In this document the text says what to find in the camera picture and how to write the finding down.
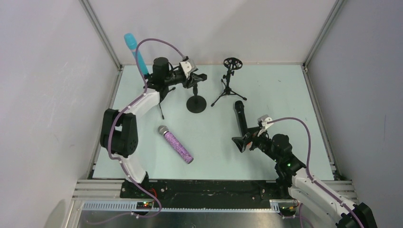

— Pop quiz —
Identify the black round base mic stand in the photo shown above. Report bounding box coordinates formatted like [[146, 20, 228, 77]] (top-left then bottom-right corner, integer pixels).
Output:
[[186, 84, 207, 114]]

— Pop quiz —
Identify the black microphone orange end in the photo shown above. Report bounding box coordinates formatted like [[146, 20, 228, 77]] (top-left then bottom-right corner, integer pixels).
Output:
[[234, 100, 248, 136]]

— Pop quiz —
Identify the small black tripod stand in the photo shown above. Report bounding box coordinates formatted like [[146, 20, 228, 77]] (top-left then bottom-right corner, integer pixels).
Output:
[[145, 74, 176, 120]]

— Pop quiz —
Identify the blue microphone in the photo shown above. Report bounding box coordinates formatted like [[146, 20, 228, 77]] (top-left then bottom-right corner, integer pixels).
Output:
[[124, 33, 149, 76]]

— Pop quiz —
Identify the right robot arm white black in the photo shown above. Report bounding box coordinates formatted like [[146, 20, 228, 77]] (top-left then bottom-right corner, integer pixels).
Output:
[[232, 133, 377, 228]]

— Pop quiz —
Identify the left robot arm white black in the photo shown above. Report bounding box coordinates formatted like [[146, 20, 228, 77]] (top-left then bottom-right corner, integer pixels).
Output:
[[100, 57, 207, 184]]

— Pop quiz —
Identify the purple glitter microphone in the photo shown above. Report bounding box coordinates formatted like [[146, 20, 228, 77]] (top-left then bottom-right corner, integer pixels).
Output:
[[158, 125, 194, 164]]

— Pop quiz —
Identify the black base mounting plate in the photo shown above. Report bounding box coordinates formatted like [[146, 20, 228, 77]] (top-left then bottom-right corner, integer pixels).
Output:
[[141, 180, 290, 209]]

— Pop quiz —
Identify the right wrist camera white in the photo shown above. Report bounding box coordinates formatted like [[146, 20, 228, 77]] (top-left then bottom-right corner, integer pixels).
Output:
[[257, 114, 273, 136]]

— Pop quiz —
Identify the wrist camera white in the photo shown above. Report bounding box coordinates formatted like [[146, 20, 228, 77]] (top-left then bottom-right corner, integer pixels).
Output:
[[179, 56, 198, 79], [257, 114, 273, 136]]

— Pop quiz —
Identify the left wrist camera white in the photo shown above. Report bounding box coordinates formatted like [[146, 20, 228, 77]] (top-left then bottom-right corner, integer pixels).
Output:
[[179, 56, 198, 79]]

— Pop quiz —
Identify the black tripod shock mount stand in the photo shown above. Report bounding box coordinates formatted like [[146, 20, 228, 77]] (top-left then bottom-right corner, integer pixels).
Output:
[[211, 57, 247, 107]]

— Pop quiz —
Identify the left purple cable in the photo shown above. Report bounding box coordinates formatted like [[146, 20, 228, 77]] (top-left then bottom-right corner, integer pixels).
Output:
[[107, 38, 190, 219]]

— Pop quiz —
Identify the grey slotted cable duct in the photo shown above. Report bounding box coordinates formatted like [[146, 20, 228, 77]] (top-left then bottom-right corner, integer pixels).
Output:
[[82, 200, 280, 213]]

